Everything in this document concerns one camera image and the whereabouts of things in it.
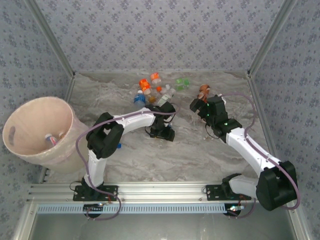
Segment brown-label drink bottle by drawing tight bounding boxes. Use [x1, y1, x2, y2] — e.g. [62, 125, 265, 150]
[198, 84, 212, 101]

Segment orange checkered label bottle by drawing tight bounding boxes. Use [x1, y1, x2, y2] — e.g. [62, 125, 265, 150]
[138, 78, 153, 95]

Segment blue cola-label bottle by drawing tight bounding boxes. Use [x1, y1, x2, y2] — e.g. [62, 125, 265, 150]
[44, 133, 60, 148]

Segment large round plastic bin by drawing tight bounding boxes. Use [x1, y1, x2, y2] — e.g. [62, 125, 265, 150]
[1, 96, 90, 175]

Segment clear bottle with green-print label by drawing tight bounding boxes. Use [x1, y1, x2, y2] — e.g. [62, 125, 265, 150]
[156, 88, 177, 106]

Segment green-label clear bottle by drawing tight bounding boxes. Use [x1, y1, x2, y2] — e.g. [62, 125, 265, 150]
[174, 77, 191, 91]

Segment orange-label bottle with orange cap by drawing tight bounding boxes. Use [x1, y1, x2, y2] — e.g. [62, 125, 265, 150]
[149, 72, 163, 92]

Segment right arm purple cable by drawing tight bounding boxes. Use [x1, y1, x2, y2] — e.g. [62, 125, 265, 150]
[218, 92, 302, 220]

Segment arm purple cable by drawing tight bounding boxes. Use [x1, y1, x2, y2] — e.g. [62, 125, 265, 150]
[75, 102, 182, 221]
[218, 92, 302, 220]

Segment aluminium mounting rail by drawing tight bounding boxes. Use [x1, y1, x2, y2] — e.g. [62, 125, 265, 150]
[26, 181, 300, 203]

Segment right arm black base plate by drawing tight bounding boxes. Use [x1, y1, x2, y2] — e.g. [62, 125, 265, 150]
[205, 184, 252, 201]

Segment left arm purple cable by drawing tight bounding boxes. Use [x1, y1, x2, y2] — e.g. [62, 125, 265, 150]
[75, 102, 182, 221]

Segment aluminium corner post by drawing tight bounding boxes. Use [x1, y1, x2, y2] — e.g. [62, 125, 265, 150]
[247, 0, 299, 78]
[24, 0, 76, 78]

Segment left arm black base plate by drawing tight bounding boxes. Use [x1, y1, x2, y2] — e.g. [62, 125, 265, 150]
[73, 185, 119, 202]

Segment slotted grey cable duct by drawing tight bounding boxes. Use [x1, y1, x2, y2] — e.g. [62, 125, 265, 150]
[36, 203, 232, 215]

